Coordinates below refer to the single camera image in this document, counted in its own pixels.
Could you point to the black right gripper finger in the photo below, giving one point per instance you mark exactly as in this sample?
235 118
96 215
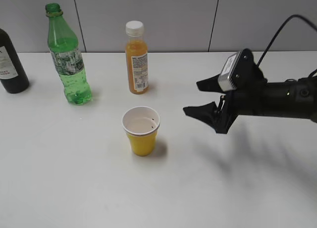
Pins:
207 114
210 85

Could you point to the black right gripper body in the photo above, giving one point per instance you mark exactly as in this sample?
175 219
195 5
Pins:
247 98

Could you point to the yellow paper cup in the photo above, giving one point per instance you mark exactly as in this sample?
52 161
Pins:
141 125

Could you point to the green plastic sprite bottle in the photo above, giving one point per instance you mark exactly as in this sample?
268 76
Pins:
67 57

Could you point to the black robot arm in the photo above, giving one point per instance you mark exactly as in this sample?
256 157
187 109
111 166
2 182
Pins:
291 98

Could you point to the dark glass wine bottle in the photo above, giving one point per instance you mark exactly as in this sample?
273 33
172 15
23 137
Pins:
12 74

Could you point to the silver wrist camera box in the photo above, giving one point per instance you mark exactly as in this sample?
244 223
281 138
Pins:
225 78

